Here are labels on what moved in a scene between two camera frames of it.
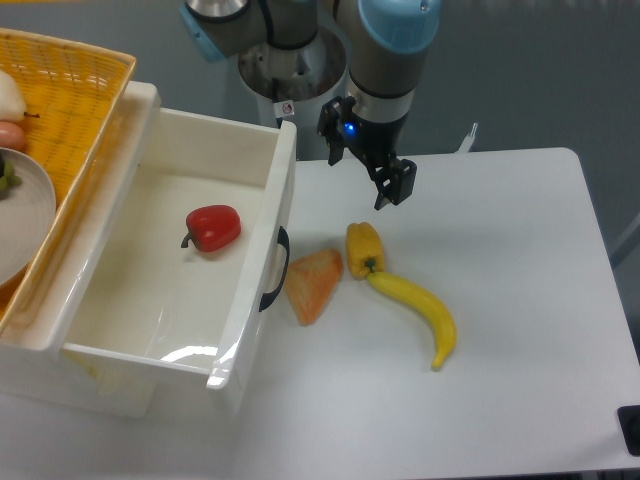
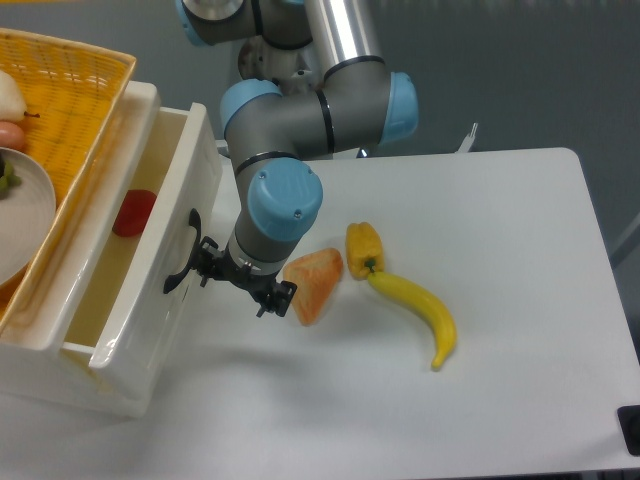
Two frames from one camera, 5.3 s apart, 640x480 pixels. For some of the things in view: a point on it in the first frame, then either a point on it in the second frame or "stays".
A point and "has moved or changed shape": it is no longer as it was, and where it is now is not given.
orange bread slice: (311, 280) stays
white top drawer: (188, 248) has moved or changed shape
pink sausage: (12, 136) stays
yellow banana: (405, 289) stays
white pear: (12, 104) stays
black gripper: (376, 142) → (274, 296)
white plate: (28, 216) stays
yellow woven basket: (73, 94) stays
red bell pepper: (212, 228) → (134, 212)
